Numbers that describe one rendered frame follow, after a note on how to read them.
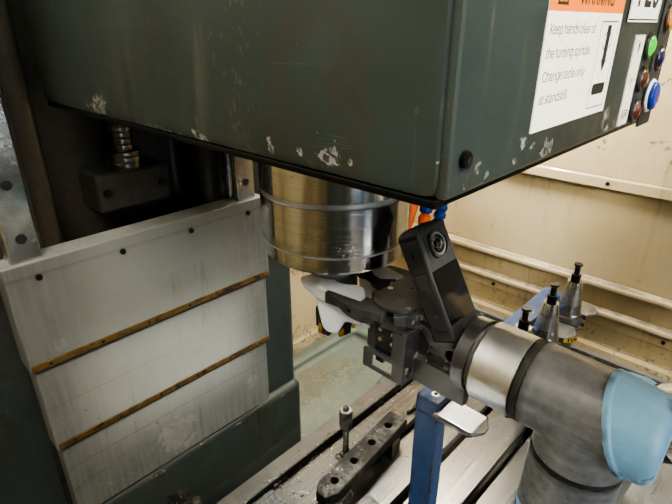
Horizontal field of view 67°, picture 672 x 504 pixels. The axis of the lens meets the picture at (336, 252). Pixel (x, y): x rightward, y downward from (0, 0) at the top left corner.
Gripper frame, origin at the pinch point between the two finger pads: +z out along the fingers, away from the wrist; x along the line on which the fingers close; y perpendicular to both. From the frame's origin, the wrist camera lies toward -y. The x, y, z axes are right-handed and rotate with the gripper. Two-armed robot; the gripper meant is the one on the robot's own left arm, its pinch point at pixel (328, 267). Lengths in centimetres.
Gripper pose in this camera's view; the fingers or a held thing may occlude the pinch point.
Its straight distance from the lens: 58.7
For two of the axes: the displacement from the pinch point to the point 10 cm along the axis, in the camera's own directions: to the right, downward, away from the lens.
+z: -7.3, -3.0, 6.2
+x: 6.9, -3.0, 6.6
